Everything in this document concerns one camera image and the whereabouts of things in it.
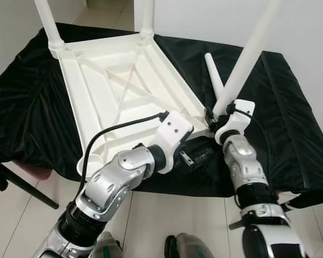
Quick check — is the black metal table leg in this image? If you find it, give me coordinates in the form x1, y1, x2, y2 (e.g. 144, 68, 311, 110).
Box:
229, 196, 313, 231
0, 164, 60, 210

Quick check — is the grey robot left leg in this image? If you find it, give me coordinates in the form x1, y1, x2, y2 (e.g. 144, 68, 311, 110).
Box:
94, 232, 122, 258

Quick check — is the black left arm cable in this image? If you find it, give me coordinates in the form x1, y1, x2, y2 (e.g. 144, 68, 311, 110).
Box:
81, 111, 170, 186

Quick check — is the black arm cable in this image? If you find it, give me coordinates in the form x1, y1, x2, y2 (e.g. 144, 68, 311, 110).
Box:
81, 111, 170, 186
231, 107, 272, 183

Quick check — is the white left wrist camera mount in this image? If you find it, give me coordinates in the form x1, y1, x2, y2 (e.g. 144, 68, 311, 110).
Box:
155, 110, 194, 174

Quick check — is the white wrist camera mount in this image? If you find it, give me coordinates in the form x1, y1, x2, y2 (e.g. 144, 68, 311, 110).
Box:
214, 99, 255, 145
155, 110, 194, 174

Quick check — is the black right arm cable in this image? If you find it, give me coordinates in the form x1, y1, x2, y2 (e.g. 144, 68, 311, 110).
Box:
231, 107, 272, 183

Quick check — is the grey robot right leg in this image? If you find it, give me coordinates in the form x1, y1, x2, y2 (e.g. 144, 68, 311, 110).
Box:
164, 234, 213, 258

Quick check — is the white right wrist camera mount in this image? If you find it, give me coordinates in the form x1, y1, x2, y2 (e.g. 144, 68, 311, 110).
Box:
214, 99, 255, 145

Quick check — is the white plastic table top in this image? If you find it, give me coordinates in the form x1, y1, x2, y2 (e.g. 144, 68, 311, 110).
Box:
47, 32, 216, 178

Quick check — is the grey robot leg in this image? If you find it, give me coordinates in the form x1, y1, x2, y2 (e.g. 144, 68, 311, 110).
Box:
94, 232, 122, 258
164, 234, 213, 258

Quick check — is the black table cloth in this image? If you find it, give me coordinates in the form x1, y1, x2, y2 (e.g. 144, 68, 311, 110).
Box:
0, 21, 323, 207

